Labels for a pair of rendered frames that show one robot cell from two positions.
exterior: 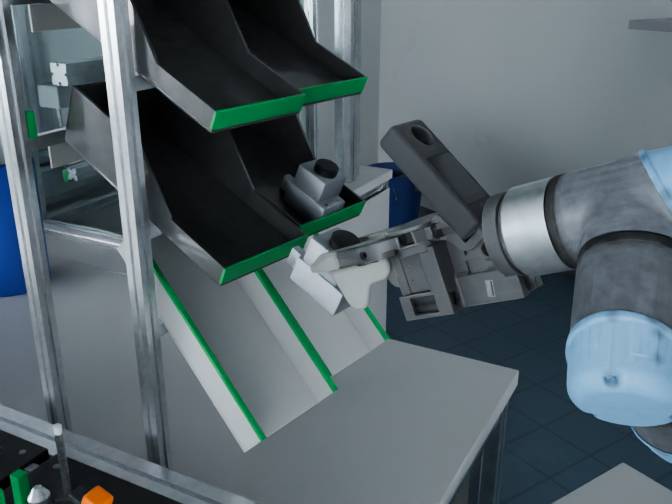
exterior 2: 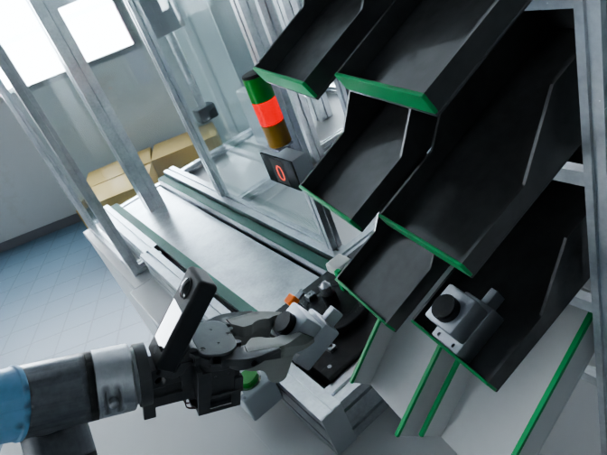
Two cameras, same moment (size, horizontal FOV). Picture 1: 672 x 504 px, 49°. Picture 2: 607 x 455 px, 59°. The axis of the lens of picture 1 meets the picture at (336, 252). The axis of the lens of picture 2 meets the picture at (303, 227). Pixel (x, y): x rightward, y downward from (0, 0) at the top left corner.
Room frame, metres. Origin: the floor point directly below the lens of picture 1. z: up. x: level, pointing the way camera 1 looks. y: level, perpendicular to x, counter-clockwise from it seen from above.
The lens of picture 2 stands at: (1.05, -0.40, 1.68)
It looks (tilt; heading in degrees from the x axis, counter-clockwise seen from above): 31 degrees down; 126
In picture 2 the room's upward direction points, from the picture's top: 22 degrees counter-clockwise
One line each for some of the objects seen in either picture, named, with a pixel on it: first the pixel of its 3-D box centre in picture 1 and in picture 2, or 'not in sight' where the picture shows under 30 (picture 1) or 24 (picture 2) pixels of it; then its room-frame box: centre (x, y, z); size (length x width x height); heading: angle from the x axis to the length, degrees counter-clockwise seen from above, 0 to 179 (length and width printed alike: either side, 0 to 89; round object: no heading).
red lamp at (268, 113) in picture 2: not in sight; (267, 110); (0.44, 0.47, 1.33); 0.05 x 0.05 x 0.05
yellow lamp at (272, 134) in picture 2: not in sight; (276, 132); (0.44, 0.47, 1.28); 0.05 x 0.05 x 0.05
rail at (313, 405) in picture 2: not in sight; (222, 321); (0.24, 0.27, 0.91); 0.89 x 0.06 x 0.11; 152
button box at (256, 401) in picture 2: not in sight; (238, 373); (0.38, 0.12, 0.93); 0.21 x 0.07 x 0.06; 152
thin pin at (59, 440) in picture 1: (62, 460); not in sight; (0.62, 0.27, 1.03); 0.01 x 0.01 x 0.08
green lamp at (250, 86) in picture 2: not in sight; (258, 87); (0.44, 0.47, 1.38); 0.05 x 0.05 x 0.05
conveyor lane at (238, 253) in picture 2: not in sight; (275, 276); (0.30, 0.44, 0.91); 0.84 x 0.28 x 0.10; 152
